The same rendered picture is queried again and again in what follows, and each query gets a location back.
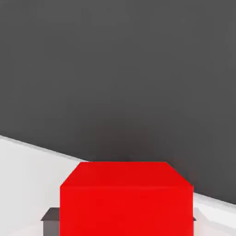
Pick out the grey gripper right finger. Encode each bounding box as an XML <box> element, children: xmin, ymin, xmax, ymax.
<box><xmin>193</xmin><ymin>207</ymin><xmax>220</xmax><ymax>236</ymax></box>

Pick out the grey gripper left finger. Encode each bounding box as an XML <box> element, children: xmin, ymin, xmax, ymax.
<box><xmin>25</xmin><ymin>207</ymin><xmax>61</xmax><ymax>236</ymax></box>

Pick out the small red cube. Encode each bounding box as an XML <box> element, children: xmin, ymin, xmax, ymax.
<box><xmin>59</xmin><ymin>161</ymin><xmax>195</xmax><ymax>236</ymax></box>

